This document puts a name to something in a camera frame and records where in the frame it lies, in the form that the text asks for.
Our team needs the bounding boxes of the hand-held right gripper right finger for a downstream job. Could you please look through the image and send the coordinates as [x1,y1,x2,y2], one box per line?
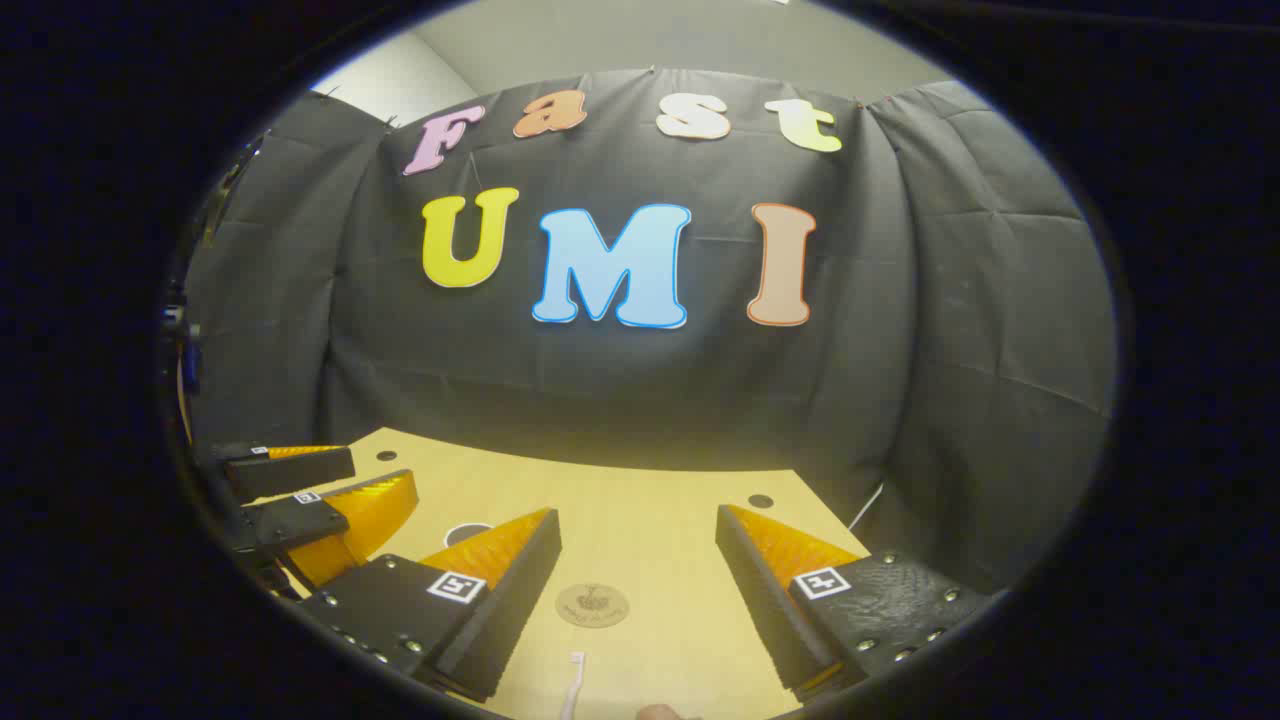
[715,503,993,703]

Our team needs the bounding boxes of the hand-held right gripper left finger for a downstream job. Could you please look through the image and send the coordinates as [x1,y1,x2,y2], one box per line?
[297,507,563,704]

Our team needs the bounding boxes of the round cork coaster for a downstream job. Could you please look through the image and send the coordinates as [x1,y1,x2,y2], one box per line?
[555,583,631,629]

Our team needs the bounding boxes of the white toothbrush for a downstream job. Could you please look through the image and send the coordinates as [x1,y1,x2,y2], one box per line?
[558,651,588,720]

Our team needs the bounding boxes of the wooden desktop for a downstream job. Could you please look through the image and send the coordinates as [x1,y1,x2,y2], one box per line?
[255,427,871,720]

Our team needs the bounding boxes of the black backdrop cloth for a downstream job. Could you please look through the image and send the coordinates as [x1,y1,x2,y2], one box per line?
[185,68,1118,596]

